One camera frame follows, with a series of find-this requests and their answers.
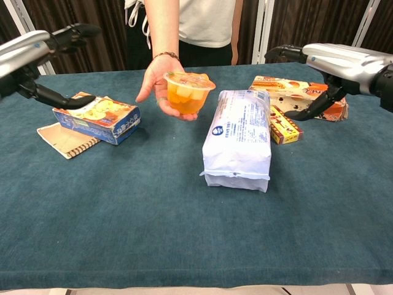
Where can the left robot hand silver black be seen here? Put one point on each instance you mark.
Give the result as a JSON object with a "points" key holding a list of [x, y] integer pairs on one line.
{"points": [[21, 49]]}

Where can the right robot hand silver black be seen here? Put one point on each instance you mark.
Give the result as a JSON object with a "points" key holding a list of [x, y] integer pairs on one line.
{"points": [[340, 61]]}

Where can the person's bare hand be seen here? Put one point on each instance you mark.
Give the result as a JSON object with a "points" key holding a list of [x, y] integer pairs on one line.
{"points": [[155, 78]]}

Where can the orange fruit jelly cup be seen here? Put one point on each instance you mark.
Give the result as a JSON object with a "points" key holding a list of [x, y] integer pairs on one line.
{"points": [[188, 93]]}

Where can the person's bare forearm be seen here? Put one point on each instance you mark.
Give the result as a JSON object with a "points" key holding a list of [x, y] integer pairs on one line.
{"points": [[161, 27]]}

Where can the black trousers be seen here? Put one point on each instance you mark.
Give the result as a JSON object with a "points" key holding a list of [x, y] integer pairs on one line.
{"points": [[205, 56]]}

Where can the orange white snack box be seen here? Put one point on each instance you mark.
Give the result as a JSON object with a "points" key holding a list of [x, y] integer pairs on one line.
{"points": [[291, 92]]}

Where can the blue snack box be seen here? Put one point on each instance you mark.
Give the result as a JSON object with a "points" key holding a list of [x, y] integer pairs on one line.
{"points": [[101, 123]]}

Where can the dark brown curtain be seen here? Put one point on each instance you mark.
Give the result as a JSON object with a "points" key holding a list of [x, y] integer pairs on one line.
{"points": [[101, 12]]}

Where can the yellow red small box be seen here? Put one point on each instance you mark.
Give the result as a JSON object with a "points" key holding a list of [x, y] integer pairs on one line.
{"points": [[285, 127]]}

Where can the white plastic food bag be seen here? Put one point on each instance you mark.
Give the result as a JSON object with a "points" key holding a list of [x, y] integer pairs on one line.
{"points": [[238, 138]]}

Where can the brown spiral notebook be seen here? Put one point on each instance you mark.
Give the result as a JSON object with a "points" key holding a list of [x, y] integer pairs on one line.
{"points": [[66, 143]]}

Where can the teal tablecloth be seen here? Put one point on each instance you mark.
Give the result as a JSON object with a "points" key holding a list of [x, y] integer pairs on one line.
{"points": [[153, 221]]}

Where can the white metal frame post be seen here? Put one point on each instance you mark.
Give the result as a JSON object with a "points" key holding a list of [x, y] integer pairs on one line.
{"points": [[26, 18], [367, 21], [262, 27]]}

